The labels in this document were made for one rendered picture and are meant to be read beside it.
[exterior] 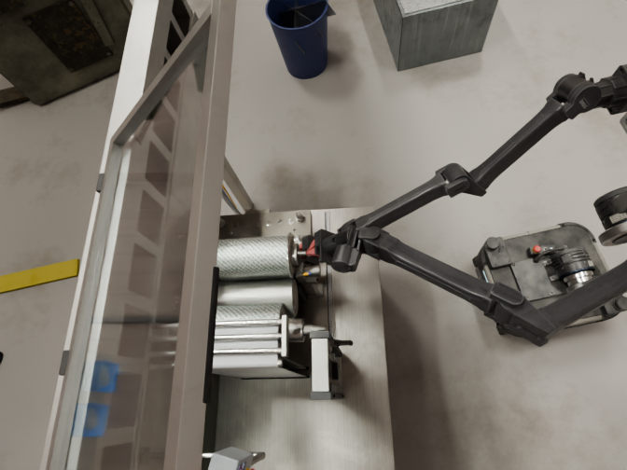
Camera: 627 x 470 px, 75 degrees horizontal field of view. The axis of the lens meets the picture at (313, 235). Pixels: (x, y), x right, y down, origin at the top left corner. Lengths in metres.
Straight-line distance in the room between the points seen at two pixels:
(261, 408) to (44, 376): 1.85
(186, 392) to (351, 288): 1.20
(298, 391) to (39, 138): 3.08
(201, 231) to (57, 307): 2.74
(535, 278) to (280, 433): 1.54
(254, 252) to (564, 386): 1.93
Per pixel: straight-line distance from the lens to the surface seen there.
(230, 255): 1.30
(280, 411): 1.61
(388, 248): 1.12
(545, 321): 1.05
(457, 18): 3.23
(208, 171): 0.58
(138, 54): 1.36
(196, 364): 0.50
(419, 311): 2.54
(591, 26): 3.94
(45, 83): 4.03
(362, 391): 1.58
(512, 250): 2.50
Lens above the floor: 2.48
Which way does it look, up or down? 67 degrees down
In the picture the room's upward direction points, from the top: 19 degrees counter-clockwise
